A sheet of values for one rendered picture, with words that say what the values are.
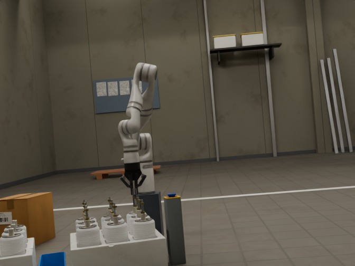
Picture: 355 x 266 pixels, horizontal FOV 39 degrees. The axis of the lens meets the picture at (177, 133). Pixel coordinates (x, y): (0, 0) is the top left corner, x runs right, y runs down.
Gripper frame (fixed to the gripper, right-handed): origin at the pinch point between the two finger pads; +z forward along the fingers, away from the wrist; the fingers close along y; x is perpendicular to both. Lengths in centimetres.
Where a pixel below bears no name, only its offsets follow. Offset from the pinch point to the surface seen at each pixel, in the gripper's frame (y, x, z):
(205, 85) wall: 262, 787, -124
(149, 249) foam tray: 0.7, -31.5, 21.1
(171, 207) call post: 15.8, -7.8, 8.3
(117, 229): -11.8, -28.6, 11.7
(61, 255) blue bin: -35.8, -4.6, 24.6
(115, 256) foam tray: -13.4, -31.7, 22.0
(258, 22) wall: 381, 756, -249
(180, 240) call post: 18.7, -7.8, 24.0
